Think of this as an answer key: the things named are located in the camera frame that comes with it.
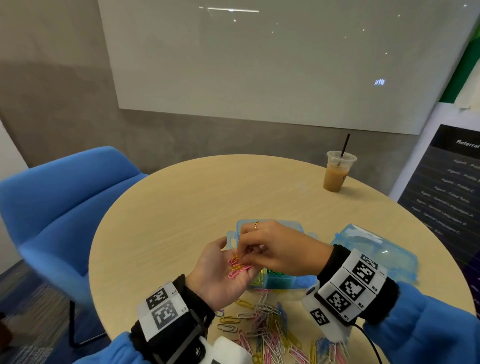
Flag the person's right hand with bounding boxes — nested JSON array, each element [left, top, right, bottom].
[[235, 220, 335, 277]]

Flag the person's left hand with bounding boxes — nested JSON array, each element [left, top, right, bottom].
[[185, 236, 260, 312]]

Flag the paperclips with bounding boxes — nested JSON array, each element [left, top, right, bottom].
[[227, 256, 255, 280]]

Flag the blue compartment organizer box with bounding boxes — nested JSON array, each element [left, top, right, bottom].
[[227, 219, 320, 291]]

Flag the pile of coloured paper clips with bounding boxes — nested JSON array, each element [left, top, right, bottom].
[[212, 291, 354, 364]]

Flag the person's left forearm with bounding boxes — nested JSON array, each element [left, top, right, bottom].
[[71, 273, 217, 364]]

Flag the blue transparent box lid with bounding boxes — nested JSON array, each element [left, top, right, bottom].
[[331, 223, 420, 286]]

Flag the left wrist marker band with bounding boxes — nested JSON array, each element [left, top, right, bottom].
[[136, 282, 190, 342]]

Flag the wrist marker band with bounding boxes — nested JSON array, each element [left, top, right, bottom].
[[136, 282, 190, 342], [318, 249, 389, 315]]

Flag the right wrist marker band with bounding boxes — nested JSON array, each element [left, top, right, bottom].
[[318, 249, 389, 315]]

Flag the iced coffee plastic cup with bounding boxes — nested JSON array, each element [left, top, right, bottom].
[[323, 150, 358, 193]]

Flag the round wooden table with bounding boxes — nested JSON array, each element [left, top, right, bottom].
[[88, 154, 477, 364]]

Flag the standing poster banner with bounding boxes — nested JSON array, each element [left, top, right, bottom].
[[388, 30, 480, 316]]

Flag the blue upholstered chair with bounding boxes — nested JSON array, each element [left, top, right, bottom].
[[0, 145, 150, 346]]

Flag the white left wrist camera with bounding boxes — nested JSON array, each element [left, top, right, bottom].
[[196, 336, 255, 364]]

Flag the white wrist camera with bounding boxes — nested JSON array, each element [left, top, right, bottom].
[[301, 285, 354, 345], [196, 336, 255, 364]]

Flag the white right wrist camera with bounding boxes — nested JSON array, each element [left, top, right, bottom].
[[301, 285, 354, 345]]

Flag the black camera cable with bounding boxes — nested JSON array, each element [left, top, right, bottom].
[[351, 322, 384, 364]]

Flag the white wall board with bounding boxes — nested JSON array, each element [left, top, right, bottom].
[[97, 0, 480, 136]]

